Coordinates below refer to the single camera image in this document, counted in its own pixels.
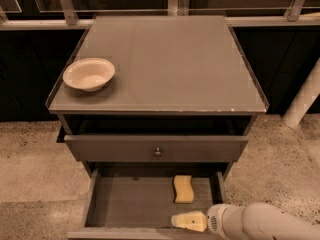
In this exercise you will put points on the grey open middle drawer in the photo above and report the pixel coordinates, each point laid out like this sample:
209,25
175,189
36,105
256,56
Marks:
133,203

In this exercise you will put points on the white diagonal support pole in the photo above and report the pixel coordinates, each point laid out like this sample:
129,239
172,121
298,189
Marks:
304,99

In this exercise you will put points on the round metal drawer knob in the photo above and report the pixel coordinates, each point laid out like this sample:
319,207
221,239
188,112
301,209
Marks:
157,152

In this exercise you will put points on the yellow wavy sponge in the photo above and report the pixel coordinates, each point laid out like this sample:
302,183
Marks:
183,188

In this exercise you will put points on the grey upper drawer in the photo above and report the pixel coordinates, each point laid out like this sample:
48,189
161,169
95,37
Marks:
140,148

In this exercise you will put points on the grey cabinet with glass top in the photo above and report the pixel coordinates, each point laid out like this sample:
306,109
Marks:
174,75

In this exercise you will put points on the white paper bowl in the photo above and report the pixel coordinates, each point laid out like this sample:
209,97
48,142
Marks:
90,74

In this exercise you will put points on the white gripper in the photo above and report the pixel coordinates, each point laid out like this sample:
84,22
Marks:
216,219

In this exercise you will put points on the metal window frame rail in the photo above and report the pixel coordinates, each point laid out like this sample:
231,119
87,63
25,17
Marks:
68,14

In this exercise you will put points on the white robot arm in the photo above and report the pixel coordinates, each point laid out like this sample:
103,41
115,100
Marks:
257,221

